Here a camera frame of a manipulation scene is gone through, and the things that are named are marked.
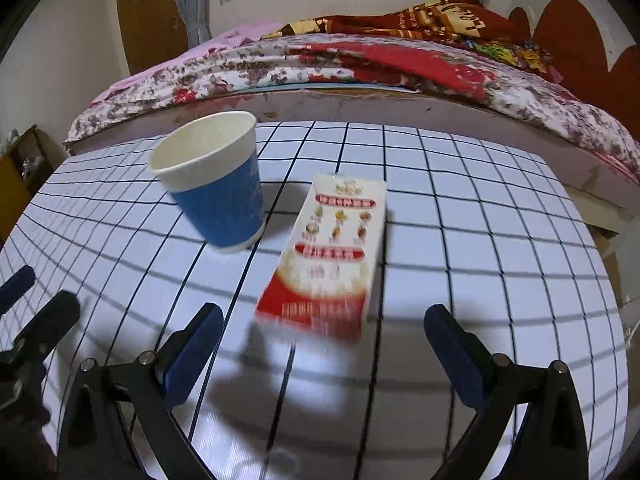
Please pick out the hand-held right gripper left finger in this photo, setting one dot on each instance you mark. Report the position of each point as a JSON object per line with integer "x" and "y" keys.
{"x": 195, "y": 355}

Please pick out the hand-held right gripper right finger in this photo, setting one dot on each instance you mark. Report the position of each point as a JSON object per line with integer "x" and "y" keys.
{"x": 452, "y": 355}

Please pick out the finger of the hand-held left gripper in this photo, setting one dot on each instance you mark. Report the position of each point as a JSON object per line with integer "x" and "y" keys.
{"x": 50, "y": 320}
{"x": 17, "y": 285}

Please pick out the blue paper cup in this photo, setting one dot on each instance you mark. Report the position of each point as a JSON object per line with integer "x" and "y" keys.
{"x": 220, "y": 205}

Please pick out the red and white carton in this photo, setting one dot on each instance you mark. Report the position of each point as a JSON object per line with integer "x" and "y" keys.
{"x": 325, "y": 260}

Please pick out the black grid white tablecloth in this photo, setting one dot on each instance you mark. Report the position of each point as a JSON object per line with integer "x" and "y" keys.
{"x": 450, "y": 260}

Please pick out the brown cardboard box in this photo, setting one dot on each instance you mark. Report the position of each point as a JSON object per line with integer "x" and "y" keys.
{"x": 22, "y": 180}

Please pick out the floral bed sheet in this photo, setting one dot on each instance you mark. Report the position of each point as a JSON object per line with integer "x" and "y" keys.
{"x": 210, "y": 70}

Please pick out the brown wooden door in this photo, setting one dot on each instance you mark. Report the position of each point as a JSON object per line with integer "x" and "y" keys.
{"x": 147, "y": 15}

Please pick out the pink bed sheet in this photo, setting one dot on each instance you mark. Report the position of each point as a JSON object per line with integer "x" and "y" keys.
{"x": 225, "y": 37}

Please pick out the red printed blanket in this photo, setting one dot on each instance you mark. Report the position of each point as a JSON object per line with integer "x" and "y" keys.
{"x": 400, "y": 30}

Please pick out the orange wooden headboard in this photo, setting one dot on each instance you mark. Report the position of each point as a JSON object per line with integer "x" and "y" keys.
{"x": 575, "y": 35}

